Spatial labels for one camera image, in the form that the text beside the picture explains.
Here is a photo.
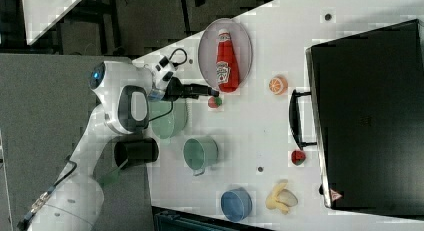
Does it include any peeled toy banana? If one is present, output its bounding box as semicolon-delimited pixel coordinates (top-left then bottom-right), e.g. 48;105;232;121
265;181;298;215

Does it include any red plush ketchup bottle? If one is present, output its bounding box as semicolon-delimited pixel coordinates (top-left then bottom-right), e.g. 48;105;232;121
216;29;240;93

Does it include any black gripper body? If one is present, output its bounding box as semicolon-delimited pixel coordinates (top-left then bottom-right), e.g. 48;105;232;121
164;77;188;102

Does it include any blue bowl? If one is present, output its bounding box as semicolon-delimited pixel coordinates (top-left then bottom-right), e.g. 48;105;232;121
221;187;252;222

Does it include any black oven handle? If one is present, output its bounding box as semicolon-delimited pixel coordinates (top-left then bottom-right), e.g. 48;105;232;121
289;90;317;150

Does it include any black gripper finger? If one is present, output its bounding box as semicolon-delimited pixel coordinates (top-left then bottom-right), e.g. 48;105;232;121
186;93;219;99
184;84;214;93

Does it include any green mug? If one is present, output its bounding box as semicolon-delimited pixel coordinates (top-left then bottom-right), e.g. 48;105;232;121
183;136;218;176

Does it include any small strawberry toy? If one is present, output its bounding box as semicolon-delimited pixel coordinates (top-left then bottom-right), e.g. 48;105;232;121
208;97;222;108

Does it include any large green bowl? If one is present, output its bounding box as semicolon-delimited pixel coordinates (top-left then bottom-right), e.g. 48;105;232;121
149;101;188;139

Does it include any black cylinder cup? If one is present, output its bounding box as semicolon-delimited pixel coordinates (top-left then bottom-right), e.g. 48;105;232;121
114;138;159;169

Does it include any red strawberry toy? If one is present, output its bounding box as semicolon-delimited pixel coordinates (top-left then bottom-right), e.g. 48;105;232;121
291;150;306;166

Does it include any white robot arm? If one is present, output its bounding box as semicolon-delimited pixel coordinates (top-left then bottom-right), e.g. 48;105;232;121
17;58;219;231

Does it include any grey oval plate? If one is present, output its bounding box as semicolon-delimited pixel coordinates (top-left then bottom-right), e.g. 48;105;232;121
198;18;253;89

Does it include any orange slice toy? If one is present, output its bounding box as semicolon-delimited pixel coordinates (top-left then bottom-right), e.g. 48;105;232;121
268;75;288;95

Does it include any white side table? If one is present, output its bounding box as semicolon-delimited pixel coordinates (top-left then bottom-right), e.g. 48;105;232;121
21;0;82;45

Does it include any green spatula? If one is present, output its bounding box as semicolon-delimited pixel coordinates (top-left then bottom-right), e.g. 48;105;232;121
98;160;128;188

